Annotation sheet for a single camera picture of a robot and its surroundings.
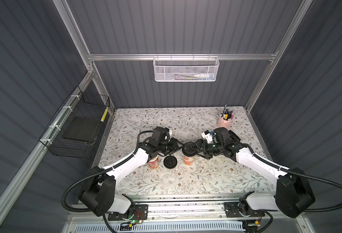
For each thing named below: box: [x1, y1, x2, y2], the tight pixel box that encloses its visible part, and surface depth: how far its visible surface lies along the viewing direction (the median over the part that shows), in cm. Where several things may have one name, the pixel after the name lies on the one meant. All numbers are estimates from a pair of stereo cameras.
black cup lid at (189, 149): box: [181, 141, 197, 157], surface depth 78 cm
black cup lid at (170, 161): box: [163, 155, 178, 169], surface depth 91 cm
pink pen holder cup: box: [216, 114, 235, 129], surface depth 103 cm
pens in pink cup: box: [220, 104, 235, 121], surface depth 101 cm
